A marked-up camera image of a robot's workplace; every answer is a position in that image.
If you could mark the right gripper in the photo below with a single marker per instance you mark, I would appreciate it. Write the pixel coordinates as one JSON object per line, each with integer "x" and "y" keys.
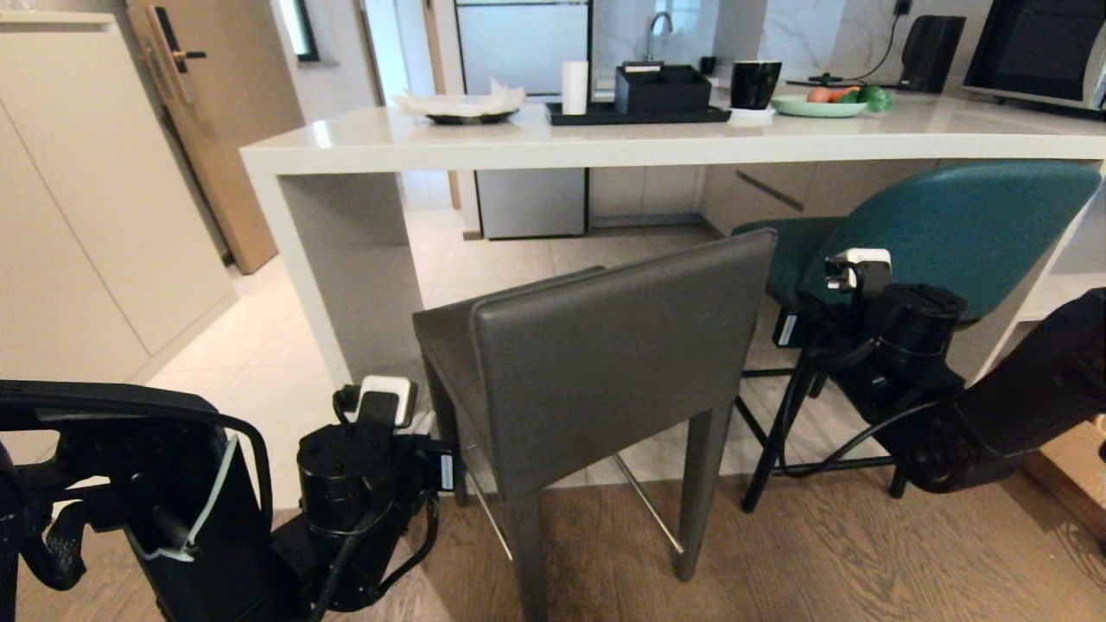
{"x": 816, "y": 328}

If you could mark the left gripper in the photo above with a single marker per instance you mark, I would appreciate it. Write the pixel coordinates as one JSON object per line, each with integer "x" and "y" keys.
{"x": 432, "y": 471}

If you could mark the teal bar stool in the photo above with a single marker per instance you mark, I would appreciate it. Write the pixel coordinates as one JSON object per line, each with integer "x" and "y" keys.
{"x": 950, "y": 225}

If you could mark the grey bar stool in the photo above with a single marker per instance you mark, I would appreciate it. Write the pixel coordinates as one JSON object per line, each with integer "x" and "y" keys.
{"x": 605, "y": 363}

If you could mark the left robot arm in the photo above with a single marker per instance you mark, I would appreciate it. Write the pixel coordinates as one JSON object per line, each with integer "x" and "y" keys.
{"x": 181, "y": 484}

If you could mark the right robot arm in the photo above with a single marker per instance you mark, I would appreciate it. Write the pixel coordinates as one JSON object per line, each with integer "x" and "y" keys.
{"x": 1037, "y": 380}

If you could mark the white kitchen counter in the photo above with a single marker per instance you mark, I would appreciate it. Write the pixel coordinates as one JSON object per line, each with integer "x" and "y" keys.
{"x": 605, "y": 138}

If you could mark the green plate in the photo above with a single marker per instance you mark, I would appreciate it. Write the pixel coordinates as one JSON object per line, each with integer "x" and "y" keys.
{"x": 812, "y": 108}

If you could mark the white coaster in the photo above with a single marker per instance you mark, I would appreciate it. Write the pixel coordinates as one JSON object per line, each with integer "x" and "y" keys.
{"x": 750, "y": 115}

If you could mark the orange tomato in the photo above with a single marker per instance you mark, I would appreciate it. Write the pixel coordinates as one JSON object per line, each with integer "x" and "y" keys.
{"x": 817, "y": 94}

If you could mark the orange carrot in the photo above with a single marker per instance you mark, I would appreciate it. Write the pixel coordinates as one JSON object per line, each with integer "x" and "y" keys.
{"x": 843, "y": 92}

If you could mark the green vegetable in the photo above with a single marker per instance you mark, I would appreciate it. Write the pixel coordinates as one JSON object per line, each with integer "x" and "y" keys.
{"x": 876, "y": 98}

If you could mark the black mug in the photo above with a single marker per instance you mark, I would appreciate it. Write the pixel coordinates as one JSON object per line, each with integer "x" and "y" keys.
{"x": 754, "y": 85}

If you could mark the black tray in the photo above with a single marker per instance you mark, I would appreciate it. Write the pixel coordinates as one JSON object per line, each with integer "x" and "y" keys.
{"x": 639, "y": 116}

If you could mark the black organizer box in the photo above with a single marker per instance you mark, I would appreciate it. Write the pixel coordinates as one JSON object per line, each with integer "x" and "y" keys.
{"x": 661, "y": 91}

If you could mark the black countertop appliance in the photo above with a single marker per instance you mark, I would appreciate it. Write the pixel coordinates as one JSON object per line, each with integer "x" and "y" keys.
{"x": 931, "y": 52}

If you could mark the chrome faucet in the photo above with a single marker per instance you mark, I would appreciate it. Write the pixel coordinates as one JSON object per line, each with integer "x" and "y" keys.
{"x": 652, "y": 34}

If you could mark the white paper cup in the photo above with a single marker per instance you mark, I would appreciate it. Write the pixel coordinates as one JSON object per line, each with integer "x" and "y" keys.
{"x": 575, "y": 86}

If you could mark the microwave oven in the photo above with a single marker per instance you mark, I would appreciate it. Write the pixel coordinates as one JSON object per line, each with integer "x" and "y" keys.
{"x": 1037, "y": 52}

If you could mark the black plate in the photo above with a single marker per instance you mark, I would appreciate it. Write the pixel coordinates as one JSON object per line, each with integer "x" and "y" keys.
{"x": 471, "y": 118}

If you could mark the white paper napkin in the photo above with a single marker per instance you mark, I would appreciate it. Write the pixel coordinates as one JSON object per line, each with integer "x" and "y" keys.
{"x": 458, "y": 102}

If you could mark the wooden door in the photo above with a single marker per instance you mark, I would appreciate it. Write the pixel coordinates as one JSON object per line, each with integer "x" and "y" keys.
{"x": 242, "y": 130}

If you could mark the silver refrigerator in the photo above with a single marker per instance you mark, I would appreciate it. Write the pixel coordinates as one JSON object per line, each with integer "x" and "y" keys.
{"x": 523, "y": 43}

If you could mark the white cabinet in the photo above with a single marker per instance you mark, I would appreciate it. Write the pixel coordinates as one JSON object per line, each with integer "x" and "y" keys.
{"x": 86, "y": 199}

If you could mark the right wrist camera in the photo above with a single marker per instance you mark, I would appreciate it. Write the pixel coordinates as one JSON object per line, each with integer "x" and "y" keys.
{"x": 867, "y": 257}

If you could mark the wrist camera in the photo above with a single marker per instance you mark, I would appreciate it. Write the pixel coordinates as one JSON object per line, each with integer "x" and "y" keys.
{"x": 386, "y": 390}
{"x": 867, "y": 257}

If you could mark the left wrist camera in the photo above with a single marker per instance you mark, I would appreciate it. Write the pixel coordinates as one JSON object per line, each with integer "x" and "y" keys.
{"x": 386, "y": 390}

